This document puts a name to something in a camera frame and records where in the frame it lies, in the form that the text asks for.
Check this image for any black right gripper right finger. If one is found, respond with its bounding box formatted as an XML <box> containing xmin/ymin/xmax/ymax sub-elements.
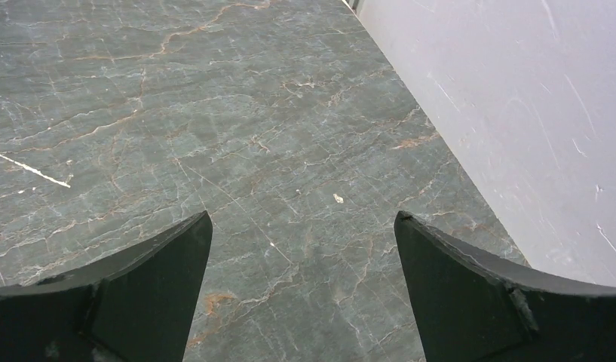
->
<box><xmin>394</xmin><ymin>211</ymin><xmax>616</xmax><ymax>361</ymax></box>

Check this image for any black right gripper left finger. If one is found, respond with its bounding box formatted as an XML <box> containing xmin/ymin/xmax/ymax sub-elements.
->
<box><xmin>0</xmin><ymin>212</ymin><xmax>213</xmax><ymax>361</ymax></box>

